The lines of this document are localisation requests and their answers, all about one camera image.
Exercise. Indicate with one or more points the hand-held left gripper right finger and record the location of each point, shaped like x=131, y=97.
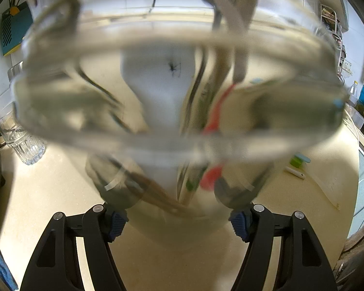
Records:
x=239, y=222

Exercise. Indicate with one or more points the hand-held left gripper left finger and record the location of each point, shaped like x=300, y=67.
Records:
x=116, y=222

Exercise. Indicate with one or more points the red plastic spoon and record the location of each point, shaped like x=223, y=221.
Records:
x=214, y=121

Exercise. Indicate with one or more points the tall clear glass jar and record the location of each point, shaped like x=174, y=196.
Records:
x=63, y=112

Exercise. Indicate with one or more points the white ceramic printed spoon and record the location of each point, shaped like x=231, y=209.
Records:
x=157, y=91

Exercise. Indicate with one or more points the ribbed glass tumbler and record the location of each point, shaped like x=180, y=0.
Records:
x=22, y=142

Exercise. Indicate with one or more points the blue cloth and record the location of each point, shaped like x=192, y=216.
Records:
x=0, y=266

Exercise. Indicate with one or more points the clear plastic bottle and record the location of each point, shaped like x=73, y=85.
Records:
x=354, y=92

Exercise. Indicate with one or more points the metal kitchen rack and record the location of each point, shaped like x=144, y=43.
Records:
x=333, y=30

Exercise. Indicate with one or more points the teal wall utensil holder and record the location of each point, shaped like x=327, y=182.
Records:
x=13, y=30

